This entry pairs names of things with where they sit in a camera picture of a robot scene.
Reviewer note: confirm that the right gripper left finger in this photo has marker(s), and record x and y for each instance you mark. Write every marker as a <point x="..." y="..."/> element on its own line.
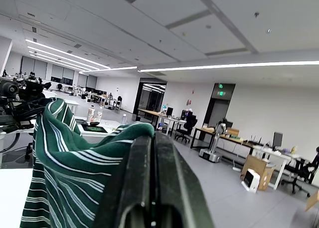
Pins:
<point x="139" y="178"/>

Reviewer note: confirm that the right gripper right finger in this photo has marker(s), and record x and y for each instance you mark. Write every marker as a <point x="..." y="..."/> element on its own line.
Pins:
<point x="174" y="188"/>

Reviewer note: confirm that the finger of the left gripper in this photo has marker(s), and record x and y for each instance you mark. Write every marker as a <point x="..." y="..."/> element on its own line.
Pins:
<point x="27" y="108"/>

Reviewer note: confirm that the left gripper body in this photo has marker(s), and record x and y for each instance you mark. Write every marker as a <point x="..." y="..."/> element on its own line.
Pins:
<point x="32" y="89"/>

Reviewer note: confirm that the green white striped T-shirt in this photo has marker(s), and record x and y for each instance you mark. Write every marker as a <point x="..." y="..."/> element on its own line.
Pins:
<point x="74" y="168"/>

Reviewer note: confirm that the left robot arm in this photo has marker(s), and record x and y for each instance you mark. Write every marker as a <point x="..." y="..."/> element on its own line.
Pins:
<point x="7" y="93"/>

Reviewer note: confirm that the clear plastic bottle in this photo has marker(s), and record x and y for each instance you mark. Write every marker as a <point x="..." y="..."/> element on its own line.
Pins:
<point x="123" y="119"/>
<point x="99" y="115"/>

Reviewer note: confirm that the black office chair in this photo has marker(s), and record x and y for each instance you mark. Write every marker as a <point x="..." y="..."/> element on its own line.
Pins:
<point x="300" y="169"/>
<point x="186" y="128"/>

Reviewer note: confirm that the white bottle with red label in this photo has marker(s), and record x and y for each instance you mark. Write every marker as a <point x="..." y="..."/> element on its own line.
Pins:
<point x="91" y="115"/>

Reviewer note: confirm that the white box appliance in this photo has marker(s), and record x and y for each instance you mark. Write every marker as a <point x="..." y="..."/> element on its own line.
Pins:
<point x="250" y="180"/>

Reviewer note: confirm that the brown cardboard box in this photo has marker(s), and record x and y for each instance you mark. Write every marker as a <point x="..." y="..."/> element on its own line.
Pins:
<point x="261" y="169"/>

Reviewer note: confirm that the dark computer monitor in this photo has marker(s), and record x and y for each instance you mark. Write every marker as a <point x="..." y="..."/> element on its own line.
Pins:
<point x="277" y="139"/>

